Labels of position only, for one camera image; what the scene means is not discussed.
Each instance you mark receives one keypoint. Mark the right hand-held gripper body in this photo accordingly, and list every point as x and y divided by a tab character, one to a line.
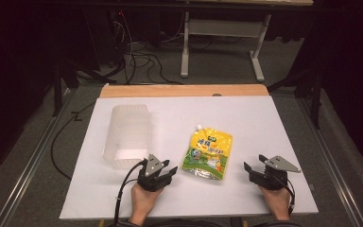
272	175

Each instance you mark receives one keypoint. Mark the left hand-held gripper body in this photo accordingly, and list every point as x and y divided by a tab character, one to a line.
152	176

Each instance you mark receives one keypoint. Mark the person's left hand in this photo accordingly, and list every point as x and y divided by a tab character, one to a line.
143	201

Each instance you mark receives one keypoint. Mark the person's right hand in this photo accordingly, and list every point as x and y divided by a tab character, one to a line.
279	201

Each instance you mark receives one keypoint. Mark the yellow spouted sauce pouch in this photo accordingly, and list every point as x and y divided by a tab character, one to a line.
208	154

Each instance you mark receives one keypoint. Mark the translucent plastic container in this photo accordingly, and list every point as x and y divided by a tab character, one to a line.
129	135

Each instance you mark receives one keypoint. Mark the white table cover board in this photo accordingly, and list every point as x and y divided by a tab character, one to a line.
233	113

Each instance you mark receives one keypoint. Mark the black metal stand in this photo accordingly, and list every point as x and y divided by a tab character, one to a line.
58	78
315	91

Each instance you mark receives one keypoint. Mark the metal floor rail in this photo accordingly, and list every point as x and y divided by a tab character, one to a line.
327	160
28	164

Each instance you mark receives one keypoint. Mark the white metal desk frame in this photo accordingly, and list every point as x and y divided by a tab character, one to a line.
223	28

